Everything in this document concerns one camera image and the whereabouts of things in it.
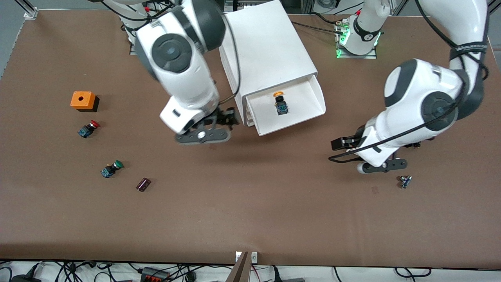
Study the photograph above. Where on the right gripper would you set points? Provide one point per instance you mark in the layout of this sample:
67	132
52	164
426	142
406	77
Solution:
226	117

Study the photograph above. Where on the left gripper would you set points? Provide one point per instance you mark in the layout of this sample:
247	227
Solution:
354	141

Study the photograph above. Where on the yellow push button switch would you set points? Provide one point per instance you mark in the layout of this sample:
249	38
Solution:
282	106

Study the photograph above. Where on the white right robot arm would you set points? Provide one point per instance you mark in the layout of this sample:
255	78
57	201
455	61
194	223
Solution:
172	51

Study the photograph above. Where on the white drawer cabinet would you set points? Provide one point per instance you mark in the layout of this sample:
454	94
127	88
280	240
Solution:
270	47

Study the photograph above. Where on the small blue potentiometer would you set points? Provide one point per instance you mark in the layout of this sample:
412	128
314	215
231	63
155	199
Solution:
405	181

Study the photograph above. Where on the dark maroon cylindrical capacitor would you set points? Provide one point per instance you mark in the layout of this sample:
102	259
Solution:
143	184

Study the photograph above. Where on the orange box with hole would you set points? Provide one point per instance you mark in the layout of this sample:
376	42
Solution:
82	100

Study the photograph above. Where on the black power strip red switches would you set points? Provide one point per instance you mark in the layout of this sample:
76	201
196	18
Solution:
154	275

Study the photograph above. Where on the black power adapter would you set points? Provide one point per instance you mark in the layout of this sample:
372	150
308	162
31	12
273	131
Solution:
23	278

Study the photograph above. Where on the green push button switch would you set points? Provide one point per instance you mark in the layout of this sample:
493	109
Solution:
111	169

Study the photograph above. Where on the red push button switch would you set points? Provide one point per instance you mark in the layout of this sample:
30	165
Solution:
88	129

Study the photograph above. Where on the white table edge bracket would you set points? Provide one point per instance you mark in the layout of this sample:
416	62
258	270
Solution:
254	257

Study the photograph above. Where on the brown wooden post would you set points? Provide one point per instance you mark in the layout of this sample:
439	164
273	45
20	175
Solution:
239	272

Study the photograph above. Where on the aluminium frame profile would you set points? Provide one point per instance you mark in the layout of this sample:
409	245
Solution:
28	9

